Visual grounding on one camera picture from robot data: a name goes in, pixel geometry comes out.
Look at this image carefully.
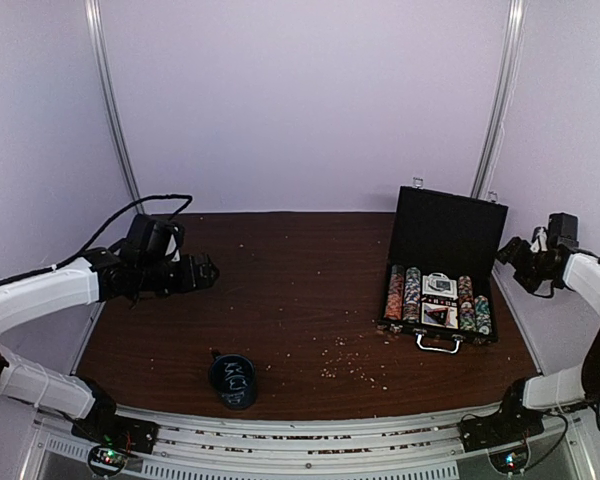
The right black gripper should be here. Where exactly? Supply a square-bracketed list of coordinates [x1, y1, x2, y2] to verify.
[494, 235, 554, 292]

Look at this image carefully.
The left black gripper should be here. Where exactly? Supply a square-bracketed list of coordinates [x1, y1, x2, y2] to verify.
[138, 251, 219, 298]

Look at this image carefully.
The black poker chip case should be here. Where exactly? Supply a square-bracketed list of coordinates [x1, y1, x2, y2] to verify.
[378, 186, 508, 353]

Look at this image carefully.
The yellow blue card deck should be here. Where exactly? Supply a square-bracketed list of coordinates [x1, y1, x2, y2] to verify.
[419, 301, 460, 330]

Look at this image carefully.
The white card deck box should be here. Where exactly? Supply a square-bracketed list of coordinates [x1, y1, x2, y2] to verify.
[422, 275, 457, 300]

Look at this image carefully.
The clear acrylic dealer button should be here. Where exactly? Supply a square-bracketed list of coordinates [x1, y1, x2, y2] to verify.
[427, 273, 453, 293]

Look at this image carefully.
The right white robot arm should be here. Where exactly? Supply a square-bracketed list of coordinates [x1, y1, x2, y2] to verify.
[492, 212, 600, 442]

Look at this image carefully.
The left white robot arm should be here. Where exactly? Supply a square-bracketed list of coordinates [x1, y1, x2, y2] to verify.
[0, 214, 219, 444]

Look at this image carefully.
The green blue chip stack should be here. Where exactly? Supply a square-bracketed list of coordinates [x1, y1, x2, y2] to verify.
[402, 267, 421, 323]

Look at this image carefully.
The dark blue printed cup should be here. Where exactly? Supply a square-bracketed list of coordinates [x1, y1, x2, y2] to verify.
[208, 350, 258, 410]

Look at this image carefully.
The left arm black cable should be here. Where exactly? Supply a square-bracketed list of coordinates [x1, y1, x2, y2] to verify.
[0, 193, 194, 289]

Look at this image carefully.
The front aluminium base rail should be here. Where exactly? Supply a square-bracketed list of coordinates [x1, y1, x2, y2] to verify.
[19, 392, 589, 480]

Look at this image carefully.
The right aluminium frame post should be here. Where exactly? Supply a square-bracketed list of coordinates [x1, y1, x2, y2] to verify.
[470, 0, 526, 200]

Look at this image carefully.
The aluminium frame post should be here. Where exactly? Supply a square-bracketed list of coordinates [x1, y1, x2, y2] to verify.
[470, 0, 526, 200]
[84, 0, 141, 201]

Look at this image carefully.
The left aluminium frame post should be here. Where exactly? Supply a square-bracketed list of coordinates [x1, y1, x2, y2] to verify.
[84, 0, 141, 201]

